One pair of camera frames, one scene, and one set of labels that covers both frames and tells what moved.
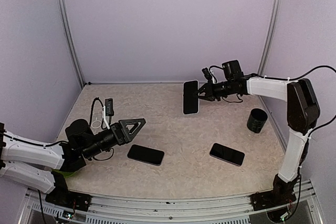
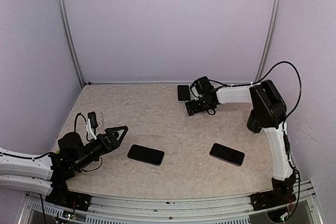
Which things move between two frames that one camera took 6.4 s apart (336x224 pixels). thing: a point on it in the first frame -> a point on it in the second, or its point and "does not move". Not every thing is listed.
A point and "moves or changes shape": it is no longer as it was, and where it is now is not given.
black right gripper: x=208 y=87 -> x=195 y=109
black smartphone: x=190 y=104 moves or changes shape
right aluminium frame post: x=276 y=0 does not move
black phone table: x=146 y=155 does not move
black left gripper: x=121 y=132 -> x=114 y=142
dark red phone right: x=228 y=154 does not move
